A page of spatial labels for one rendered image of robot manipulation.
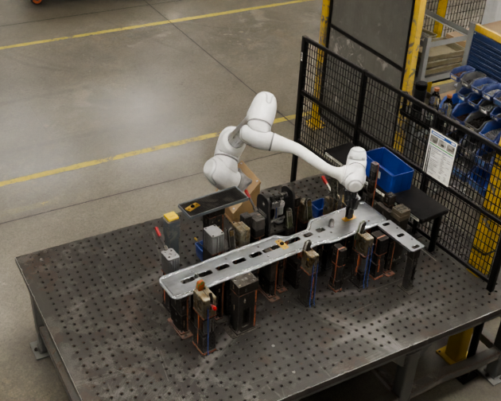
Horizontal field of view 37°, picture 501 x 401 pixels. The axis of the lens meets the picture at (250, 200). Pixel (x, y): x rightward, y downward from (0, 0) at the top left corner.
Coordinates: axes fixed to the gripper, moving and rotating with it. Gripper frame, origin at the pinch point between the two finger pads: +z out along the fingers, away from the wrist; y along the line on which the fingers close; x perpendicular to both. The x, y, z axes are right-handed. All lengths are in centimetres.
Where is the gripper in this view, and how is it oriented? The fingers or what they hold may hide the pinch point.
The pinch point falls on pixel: (349, 212)
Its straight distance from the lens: 429.7
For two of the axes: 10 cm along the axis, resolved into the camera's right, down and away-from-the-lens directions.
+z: -0.4, 8.3, 5.6
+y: 5.5, 4.9, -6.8
